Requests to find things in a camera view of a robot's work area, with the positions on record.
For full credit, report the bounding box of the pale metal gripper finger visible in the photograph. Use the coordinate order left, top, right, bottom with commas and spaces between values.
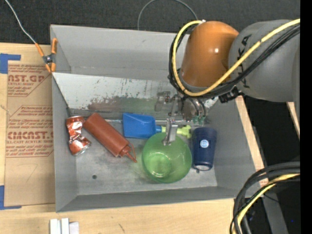
162, 118, 179, 147
154, 91, 173, 112

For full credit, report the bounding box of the clear green plastic bowl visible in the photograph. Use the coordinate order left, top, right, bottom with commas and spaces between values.
141, 132, 193, 184

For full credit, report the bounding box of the dark blue cup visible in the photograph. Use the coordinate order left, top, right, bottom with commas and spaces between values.
191, 126, 218, 172

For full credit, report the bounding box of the red-brown squeeze bottle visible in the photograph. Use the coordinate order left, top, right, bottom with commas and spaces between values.
83, 112, 138, 164

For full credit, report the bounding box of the grey metal bin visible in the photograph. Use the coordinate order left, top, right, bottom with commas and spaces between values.
50, 24, 263, 213

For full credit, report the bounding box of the crushed red drink can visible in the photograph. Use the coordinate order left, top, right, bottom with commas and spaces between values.
65, 115, 92, 156

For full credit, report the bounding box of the brown cardboard board red print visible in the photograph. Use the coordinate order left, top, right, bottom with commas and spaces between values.
0, 42, 57, 211

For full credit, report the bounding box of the blue scoop with green handle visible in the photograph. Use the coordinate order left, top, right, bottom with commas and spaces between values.
122, 112, 192, 140

